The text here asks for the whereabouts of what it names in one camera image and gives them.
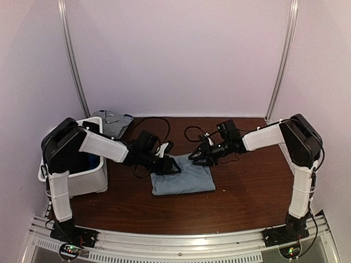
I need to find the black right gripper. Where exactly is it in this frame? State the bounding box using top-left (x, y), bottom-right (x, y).
top-left (189, 139), bottom-right (232, 167)

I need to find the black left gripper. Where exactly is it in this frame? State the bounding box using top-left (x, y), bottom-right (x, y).
top-left (140, 151), bottom-right (181, 175)

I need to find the light blue denim skirt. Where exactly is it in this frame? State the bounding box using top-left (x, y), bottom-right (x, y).
top-left (150, 154), bottom-right (216, 196)

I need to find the black garment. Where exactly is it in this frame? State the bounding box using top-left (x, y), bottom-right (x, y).
top-left (82, 121), bottom-right (100, 133)

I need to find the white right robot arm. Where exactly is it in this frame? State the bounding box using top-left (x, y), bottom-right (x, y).
top-left (189, 114), bottom-right (324, 219)

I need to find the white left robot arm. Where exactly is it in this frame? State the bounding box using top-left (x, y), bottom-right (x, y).
top-left (42, 118), bottom-right (182, 243)

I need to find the white plastic laundry bin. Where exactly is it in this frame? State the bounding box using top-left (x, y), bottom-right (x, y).
top-left (37, 117), bottom-right (108, 198)

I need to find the folded grey button shirt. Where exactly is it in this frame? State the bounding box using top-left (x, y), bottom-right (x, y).
top-left (91, 110), bottom-right (134, 139)

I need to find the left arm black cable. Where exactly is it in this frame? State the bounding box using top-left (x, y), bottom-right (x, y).
top-left (128, 117), bottom-right (171, 146)

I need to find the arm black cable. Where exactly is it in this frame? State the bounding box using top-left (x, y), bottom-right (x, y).
top-left (128, 117), bottom-right (171, 146)
top-left (184, 125), bottom-right (220, 143)

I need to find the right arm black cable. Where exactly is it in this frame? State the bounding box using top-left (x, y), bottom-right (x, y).
top-left (184, 125), bottom-right (220, 143)

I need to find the front aluminium rail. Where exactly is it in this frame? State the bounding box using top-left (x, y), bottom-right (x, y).
top-left (20, 210), bottom-right (335, 263)

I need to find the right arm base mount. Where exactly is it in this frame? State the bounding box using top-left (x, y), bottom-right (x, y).
top-left (262, 214), bottom-right (309, 260)

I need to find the right aluminium frame post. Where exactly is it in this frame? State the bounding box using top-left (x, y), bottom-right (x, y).
top-left (265, 0), bottom-right (299, 123)

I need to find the aluminium frame post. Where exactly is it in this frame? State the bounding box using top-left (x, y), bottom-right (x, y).
top-left (265, 0), bottom-right (299, 123)
top-left (57, 0), bottom-right (90, 117)

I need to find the left aluminium frame post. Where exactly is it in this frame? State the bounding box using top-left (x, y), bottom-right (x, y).
top-left (57, 0), bottom-right (90, 117)

